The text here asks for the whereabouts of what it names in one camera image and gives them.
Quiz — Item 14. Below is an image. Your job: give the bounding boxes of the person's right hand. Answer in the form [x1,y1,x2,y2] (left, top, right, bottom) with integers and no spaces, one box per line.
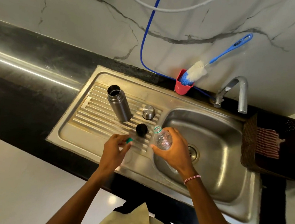
[147,125,204,185]

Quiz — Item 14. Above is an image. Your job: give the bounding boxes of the person's left hand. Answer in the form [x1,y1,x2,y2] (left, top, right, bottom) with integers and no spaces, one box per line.
[97,132,133,178]

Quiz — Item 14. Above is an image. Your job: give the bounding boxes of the clear plastic water bottle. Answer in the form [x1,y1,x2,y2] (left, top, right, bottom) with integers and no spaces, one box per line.
[149,125,182,174]

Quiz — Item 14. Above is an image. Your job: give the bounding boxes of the black flask stopper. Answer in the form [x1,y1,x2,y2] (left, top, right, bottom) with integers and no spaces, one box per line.
[135,123,149,138]

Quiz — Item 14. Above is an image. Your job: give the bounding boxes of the steel flask cup lid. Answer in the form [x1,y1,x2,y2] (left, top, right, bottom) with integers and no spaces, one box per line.
[140,104,157,121]

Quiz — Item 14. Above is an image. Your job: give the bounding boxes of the steel flask bottle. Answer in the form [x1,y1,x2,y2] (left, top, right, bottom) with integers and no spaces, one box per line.
[104,84,135,123]

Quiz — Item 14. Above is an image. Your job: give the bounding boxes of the blue white bottle brush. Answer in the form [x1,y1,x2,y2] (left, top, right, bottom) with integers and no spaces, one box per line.
[178,27,254,92]

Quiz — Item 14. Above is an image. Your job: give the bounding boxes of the red checkered cloth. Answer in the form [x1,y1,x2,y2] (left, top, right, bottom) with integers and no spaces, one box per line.
[254,127,287,160]

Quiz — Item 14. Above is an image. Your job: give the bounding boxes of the person's right forearm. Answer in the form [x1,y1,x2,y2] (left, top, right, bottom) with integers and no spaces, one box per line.
[181,176,247,224]

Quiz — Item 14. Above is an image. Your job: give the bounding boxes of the person's left forearm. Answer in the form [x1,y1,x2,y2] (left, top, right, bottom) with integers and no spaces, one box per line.
[42,162,115,224]

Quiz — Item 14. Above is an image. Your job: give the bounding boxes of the metal sink drain strainer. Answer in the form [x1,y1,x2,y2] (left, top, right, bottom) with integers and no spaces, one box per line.
[186,143,202,164]

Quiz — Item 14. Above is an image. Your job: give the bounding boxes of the stainless steel sink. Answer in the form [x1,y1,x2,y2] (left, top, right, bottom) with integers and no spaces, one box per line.
[38,61,273,224]

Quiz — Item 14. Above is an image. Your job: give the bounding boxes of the dark trousers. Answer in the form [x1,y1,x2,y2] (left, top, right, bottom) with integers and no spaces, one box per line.
[112,199,184,224]

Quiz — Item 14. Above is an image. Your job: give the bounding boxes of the red plastic brush holder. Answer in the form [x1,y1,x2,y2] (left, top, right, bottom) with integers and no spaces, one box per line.
[173,68,196,97]

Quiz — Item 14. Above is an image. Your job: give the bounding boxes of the dark woven tray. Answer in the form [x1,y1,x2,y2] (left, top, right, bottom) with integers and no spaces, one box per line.
[238,111,295,182]

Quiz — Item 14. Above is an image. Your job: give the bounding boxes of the chrome sink faucet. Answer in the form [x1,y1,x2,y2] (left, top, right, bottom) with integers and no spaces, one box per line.
[213,74,251,115]

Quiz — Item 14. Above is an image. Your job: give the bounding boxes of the red white thread bracelet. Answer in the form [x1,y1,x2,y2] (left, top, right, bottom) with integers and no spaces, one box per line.
[183,173,202,187]

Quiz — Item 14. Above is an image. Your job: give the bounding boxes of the blue hose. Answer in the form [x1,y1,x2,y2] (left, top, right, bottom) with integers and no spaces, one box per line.
[136,0,225,100]

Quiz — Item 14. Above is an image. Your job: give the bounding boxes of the white hose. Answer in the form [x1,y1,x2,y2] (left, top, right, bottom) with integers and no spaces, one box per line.
[117,0,225,18]

